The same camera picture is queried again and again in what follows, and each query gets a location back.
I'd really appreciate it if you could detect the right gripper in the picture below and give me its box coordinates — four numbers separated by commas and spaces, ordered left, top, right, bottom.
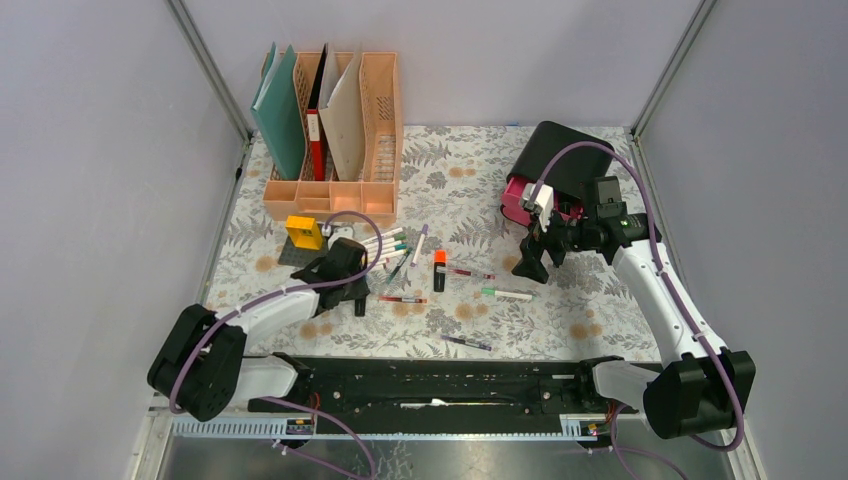
511, 200, 596, 284

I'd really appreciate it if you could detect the black pink drawer box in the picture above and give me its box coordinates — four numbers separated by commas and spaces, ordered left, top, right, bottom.
500, 121, 617, 230

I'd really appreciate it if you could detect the orange cap black highlighter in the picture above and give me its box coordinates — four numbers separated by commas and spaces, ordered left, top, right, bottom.
433, 250, 447, 293

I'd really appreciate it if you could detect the red binder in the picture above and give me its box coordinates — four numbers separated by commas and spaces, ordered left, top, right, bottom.
305, 44, 331, 183

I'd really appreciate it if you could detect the beige kraft notebook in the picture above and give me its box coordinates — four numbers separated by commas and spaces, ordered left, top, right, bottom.
318, 43, 365, 182

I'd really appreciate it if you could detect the teal folder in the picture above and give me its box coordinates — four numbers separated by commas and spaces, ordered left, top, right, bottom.
250, 43, 306, 181

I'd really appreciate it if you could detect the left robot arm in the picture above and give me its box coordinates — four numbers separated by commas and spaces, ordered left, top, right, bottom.
146, 238, 369, 422

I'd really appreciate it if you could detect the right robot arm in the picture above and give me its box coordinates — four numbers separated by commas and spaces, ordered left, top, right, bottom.
512, 176, 756, 439

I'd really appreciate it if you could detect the grey baseplate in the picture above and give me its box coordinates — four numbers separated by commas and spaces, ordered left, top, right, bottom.
277, 236, 328, 268

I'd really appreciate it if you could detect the yellow block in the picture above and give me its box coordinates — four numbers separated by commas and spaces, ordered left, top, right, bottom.
285, 215, 324, 251

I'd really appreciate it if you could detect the dark red pen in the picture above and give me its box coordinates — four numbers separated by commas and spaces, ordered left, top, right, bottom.
443, 267, 496, 280

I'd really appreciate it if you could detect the white marker black cap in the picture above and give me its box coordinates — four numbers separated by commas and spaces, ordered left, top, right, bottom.
361, 227, 404, 245

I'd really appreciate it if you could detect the floral table mat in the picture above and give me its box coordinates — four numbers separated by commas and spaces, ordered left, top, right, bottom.
190, 125, 660, 364

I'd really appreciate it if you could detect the white purple marker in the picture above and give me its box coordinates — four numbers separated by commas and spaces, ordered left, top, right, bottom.
410, 224, 429, 267

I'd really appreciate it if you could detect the orange plastic file organizer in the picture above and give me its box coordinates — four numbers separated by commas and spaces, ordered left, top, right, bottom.
263, 52, 403, 224

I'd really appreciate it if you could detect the purple pen near front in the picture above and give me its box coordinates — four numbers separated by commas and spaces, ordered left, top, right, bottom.
440, 335, 493, 352

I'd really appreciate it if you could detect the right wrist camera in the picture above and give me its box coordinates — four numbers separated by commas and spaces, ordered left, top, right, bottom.
520, 181, 555, 233

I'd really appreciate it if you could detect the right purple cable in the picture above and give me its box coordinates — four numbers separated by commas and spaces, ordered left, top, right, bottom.
533, 140, 747, 480

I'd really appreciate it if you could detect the purple cable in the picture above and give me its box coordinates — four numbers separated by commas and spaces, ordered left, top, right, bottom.
533, 140, 747, 480
167, 210, 386, 480

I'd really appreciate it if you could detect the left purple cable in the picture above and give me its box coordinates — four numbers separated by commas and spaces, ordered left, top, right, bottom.
167, 210, 386, 480

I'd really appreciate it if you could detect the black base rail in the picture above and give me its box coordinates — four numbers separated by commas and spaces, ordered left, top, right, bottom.
176, 353, 614, 436

